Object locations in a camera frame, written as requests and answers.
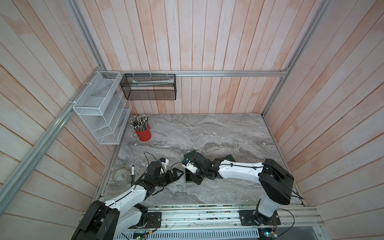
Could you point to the clear round lid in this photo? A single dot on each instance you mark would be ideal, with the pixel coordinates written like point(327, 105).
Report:
point(122, 177)

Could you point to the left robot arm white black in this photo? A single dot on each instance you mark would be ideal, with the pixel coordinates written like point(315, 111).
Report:
point(106, 220)

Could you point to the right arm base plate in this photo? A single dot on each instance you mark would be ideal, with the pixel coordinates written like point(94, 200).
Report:
point(254, 218)

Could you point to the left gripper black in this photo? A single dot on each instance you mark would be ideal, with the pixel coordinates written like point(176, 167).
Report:
point(174, 177)

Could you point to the red pencil cup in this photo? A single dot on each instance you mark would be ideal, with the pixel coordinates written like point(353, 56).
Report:
point(143, 136)

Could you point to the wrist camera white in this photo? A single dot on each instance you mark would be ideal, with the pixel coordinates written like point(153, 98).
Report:
point(164, 162)
point(190, 166)

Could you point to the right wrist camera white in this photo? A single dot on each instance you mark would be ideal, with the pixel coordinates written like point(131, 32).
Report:
point(190, 166)

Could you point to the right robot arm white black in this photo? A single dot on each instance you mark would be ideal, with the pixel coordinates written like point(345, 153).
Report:
point(275, 180)

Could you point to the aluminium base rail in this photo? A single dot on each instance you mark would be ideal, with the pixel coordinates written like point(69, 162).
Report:
point(193, 217)

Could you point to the black mesh basket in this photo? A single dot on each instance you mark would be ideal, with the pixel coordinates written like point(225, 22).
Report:
point(152, 87)

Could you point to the aluminium frame rail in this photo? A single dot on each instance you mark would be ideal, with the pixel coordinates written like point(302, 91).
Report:
point(230, 73)

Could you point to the green jewelry box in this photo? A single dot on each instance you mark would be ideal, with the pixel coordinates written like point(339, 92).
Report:
point(189, 177)
point(188, 156)

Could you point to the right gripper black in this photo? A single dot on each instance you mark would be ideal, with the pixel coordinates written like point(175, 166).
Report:
point(197, 181)

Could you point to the white wire mesh shelf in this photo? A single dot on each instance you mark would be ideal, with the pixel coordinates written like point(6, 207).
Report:
point(103, 109)

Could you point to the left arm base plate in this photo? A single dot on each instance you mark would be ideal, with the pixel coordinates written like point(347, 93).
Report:
point(149, 220)

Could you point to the left green jewelry box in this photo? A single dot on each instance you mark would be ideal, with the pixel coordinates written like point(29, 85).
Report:
point(188, 156)

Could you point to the right green jewelry box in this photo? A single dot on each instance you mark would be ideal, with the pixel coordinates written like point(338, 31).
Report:
point(189, 177)

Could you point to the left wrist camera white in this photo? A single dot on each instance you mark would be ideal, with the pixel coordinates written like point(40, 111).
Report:
point(164, 162)

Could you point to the pencils bundle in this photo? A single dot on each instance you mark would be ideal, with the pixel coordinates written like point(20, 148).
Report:
point(140, 123)

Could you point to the black marker pen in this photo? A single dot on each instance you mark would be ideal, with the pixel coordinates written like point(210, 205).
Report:
point(132, 175)

